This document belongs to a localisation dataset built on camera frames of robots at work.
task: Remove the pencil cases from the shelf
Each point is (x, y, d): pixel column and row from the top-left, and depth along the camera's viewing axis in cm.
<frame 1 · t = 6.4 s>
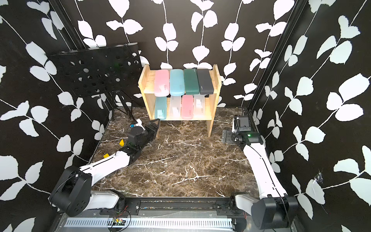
left hand: (160, 120, 82), fingers open
right hand: (230, 132, 80), fingers open
teal pencil case: (160, 108, 90), point 24 cm above the table
frosted clear pencil case: (175, 107, 93), point 23 cm above the table
pink pencil case lower: (187, 107, 93), point 23 cm above the table
clear pencil case right: (199, 106, 94), point 22 cm above the table

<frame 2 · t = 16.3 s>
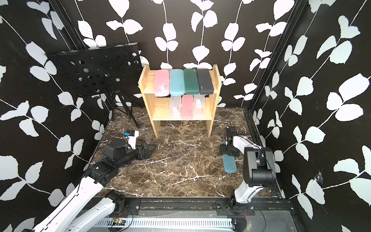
left hand: (151, 144, 73), fingers open
right hand: (226, 150, 95), fingers open
teal pencil case: (230, 163, 90), point 2 cm above the table
the other named things where they were.

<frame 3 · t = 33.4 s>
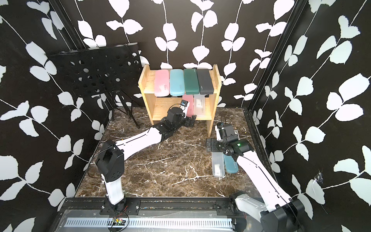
left hand: (190, 111, 84), fingers open
right hand: (211, 141, 78), fingers open
frosted clear pencil case: (218, 165, 90), on the table
the other named things where they were.

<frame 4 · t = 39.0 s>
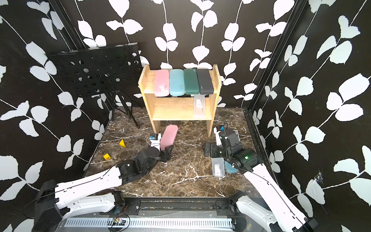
left hand: (168, 144, 76), fingers open
right hand: (208, 143, 72), fingers open
pink pencil case lower: (168, 136, 80), point 22 cm above the table
yellow triangular block: (121, 143, 99), point 2 cm above the table
yellow cube block: (107, 156, 92), point 2 cm above the table
the other named things where they were.

